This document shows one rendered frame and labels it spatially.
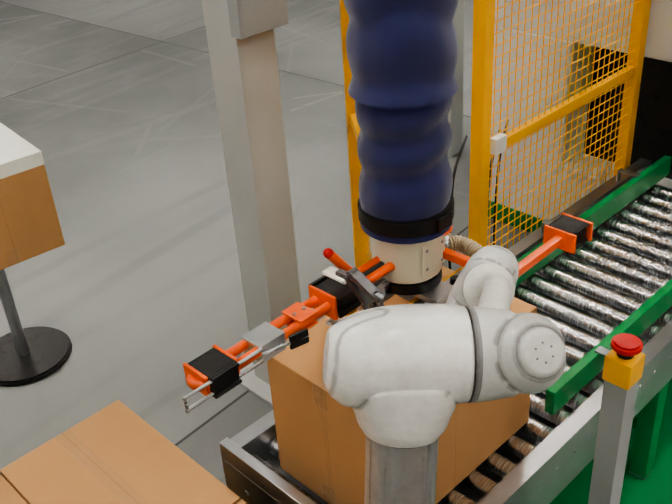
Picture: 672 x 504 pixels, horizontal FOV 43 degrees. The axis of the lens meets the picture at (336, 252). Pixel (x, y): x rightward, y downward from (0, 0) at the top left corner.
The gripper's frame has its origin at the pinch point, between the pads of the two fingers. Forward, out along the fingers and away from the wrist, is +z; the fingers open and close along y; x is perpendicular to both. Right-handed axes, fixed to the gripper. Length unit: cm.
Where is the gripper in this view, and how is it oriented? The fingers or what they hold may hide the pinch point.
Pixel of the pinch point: (331, 296)
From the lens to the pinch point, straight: 192.8
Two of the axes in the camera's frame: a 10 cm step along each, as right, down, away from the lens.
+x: 6.9, -4.1, 5.9
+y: 0.6, 8.5, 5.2
